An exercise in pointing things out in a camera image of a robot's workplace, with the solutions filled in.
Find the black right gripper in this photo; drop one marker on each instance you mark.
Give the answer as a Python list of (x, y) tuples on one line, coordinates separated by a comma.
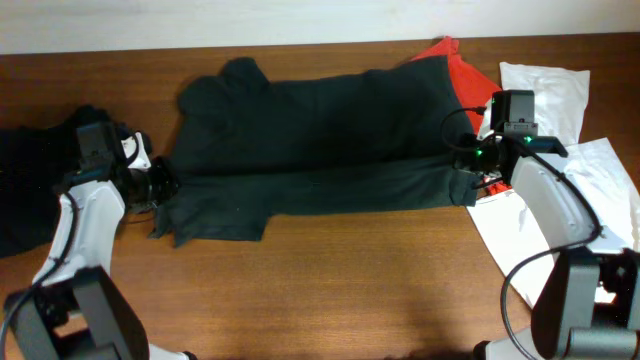
[(465, 160)]

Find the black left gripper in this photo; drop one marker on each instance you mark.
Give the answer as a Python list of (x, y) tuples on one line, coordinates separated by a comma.
[(170, 183)]

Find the dark green polo shirt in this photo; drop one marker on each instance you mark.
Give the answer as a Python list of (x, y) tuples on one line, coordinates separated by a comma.
[(249, 148)]

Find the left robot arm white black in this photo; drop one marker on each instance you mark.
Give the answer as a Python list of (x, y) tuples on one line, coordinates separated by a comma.
[(73, 309)]

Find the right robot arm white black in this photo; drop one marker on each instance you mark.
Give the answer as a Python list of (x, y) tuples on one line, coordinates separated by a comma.
[(589, 305)]

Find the black folded clothes pile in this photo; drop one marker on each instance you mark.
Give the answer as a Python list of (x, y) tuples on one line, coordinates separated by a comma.
[(33, 161)]

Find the orange red shirt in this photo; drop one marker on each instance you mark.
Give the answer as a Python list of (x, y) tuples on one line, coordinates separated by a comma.
[(471, 87)]

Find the white shirt green logo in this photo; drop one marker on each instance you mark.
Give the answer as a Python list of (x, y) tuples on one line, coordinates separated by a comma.
[(506, 224)]

